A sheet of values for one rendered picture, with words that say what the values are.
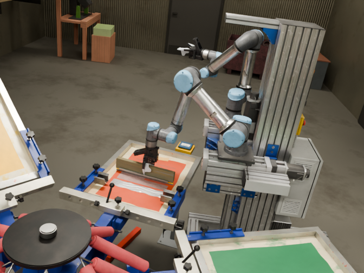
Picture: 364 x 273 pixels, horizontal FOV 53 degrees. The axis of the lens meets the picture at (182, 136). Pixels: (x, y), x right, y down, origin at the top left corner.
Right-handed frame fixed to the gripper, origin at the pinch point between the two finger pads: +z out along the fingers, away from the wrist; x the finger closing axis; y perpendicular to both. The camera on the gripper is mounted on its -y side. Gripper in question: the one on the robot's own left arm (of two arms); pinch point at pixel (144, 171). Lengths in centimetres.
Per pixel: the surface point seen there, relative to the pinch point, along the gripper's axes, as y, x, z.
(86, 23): -339, 528, 25
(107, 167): -24.5, -4.9, 1.8
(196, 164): 29.0, 27.0, 0.1
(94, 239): 12, -93, -23
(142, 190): 5.2, -15.3, 4.1
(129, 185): -4.2, -14.1, 4.3
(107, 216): 1, -57, -4
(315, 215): 147, 154, 95
